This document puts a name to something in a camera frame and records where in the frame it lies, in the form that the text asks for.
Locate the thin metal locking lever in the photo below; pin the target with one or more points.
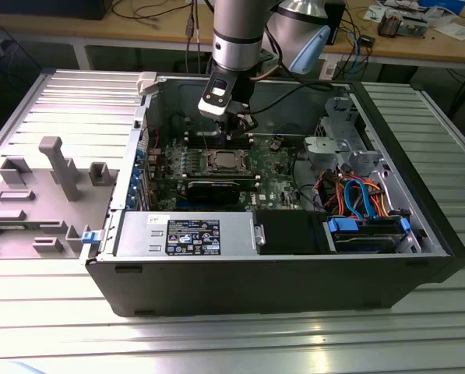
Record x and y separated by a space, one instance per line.
205 141

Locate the silver CPU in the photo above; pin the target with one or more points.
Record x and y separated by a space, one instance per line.
227 160

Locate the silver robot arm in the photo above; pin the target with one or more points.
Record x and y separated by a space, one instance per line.
238 31

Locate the black RAM slot row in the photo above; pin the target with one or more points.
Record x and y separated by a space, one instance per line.
197 142
208 178

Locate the CPU socket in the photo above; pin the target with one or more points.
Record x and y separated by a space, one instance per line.
208 171

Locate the round coin battery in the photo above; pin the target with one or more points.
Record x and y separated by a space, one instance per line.
275 146

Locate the white printed label sheet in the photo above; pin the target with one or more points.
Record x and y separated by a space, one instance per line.
331 74

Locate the green motherboard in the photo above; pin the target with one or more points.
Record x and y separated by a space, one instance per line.
271 183

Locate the silver metal drive cage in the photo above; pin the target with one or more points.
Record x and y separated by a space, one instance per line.
325 150

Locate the black graphics card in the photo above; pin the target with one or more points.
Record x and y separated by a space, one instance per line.
212 192

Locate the wooden workbench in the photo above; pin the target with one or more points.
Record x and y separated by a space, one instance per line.
146 33

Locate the black tower device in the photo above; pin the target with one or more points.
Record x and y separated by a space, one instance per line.
338 23

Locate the blue card retainer clip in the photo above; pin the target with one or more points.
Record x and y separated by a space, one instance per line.
132 196
136 173
139 154

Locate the small black box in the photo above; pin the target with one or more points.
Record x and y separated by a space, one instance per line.
366 41

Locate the copper finned heat sink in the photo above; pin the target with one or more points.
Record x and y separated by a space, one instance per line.
389 25

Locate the grey power supply with label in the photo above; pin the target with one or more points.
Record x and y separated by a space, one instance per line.
138 233

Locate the grey metal device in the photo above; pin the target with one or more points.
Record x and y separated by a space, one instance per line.
415 25

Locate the black PC case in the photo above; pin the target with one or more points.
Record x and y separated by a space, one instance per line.
255 280

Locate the hard disk in blue carrier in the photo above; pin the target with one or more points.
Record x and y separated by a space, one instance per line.
364 241

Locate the large black box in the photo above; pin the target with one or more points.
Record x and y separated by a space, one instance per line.
49 8

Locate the blue case latch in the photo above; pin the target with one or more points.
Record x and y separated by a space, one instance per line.
90 237

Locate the blue box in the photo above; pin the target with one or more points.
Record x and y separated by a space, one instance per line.
442 4

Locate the white papers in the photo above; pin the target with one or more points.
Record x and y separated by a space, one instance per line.
456 31

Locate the grey parts rack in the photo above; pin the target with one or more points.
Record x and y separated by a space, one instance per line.
41 218

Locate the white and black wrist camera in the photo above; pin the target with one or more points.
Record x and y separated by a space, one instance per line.
214 99

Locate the silver metal bracket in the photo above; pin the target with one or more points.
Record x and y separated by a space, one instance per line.
259 233

